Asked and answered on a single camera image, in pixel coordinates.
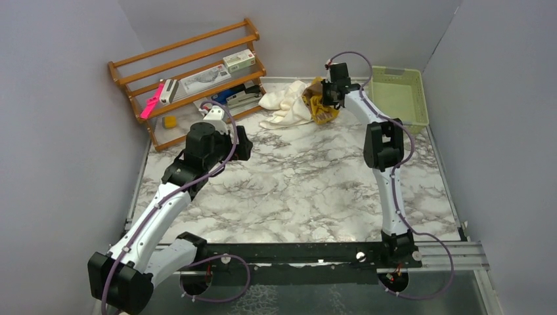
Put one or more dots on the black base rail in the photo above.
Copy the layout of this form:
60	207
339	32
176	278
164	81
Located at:
291	264

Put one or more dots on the white green box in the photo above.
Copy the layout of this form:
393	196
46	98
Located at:
239	60

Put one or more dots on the grey white stapler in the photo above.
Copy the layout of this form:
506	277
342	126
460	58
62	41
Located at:
242	98

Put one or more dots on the cream white towel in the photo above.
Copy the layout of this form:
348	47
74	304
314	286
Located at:
287	105

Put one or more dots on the yellow sponge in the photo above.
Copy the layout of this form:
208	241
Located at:
169	122

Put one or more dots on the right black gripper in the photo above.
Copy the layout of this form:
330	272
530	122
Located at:
325	83

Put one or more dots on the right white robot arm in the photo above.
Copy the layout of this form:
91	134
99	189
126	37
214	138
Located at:
383	151

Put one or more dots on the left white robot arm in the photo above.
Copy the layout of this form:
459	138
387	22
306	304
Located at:
125	277

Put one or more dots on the long white flat box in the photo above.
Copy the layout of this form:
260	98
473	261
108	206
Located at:
205	80

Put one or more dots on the white silver device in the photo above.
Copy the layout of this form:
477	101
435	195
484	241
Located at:
170	88

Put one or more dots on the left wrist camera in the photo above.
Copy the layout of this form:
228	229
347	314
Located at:
216	118

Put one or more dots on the pink plastic tool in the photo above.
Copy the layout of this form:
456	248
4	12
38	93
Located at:
152	102

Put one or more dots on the orange wooden rack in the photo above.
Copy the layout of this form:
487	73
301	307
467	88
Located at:
138	77

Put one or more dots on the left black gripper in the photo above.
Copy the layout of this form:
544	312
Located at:
242	150

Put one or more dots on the small white red box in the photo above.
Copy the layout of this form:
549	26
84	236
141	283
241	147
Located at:
203	106

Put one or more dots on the green plastic basket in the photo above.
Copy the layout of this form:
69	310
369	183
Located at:
399	93

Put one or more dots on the blue stapler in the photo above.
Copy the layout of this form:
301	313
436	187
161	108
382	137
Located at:
223	95

